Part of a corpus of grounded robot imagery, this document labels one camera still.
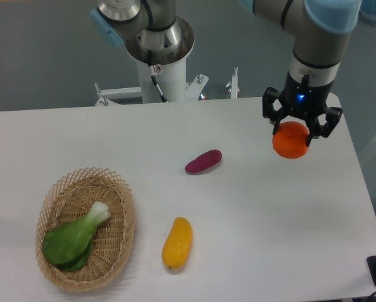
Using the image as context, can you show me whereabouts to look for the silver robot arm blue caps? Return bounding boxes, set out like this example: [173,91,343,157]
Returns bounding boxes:
[90,1,361,143]

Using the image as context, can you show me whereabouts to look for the black cable on pedestal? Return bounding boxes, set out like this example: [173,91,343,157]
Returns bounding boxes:
[147,49,169,103]

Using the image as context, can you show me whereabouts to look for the white table clamp bracket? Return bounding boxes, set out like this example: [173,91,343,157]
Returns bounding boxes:
[225,67,240,99]

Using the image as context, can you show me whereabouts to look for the green bok choy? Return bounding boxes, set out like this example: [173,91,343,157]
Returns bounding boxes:
[42,201,111,272]

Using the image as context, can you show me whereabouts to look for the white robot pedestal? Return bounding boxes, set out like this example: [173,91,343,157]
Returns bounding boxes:
[125,15,195,104]

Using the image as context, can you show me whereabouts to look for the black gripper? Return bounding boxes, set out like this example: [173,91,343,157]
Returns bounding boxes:
[262,73,343,147]

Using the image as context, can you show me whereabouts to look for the woven wicker basket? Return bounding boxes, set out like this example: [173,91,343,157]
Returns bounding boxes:
[35,167,135,292]

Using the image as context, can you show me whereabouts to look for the purple sweet potato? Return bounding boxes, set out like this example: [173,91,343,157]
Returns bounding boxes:
[185,149,222,174]

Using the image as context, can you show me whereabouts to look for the orange fruit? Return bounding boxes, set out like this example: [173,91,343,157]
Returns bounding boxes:
[272,121,309,159]

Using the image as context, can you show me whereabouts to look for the yellow mango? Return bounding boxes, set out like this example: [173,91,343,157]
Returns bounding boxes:
[161,217,193,271]

